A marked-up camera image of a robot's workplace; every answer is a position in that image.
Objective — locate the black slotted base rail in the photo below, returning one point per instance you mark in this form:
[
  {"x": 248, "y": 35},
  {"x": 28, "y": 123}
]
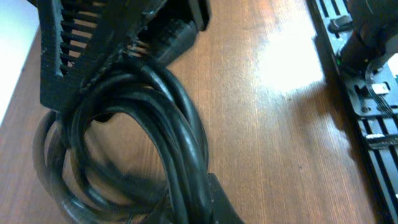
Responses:
[{"x": 359, "y": 38}]

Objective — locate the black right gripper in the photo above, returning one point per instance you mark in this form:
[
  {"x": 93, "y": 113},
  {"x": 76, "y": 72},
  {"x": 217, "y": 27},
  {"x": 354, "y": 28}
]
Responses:
[{"x": 172, "y": 29}]

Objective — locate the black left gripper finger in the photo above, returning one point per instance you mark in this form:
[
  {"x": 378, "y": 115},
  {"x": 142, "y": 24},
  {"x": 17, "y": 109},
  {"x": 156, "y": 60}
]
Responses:
[{"x": 223, "y": 211}]

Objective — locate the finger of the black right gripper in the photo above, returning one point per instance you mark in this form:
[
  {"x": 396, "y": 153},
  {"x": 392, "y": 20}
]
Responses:
[{"x": 79, "y": 41}]

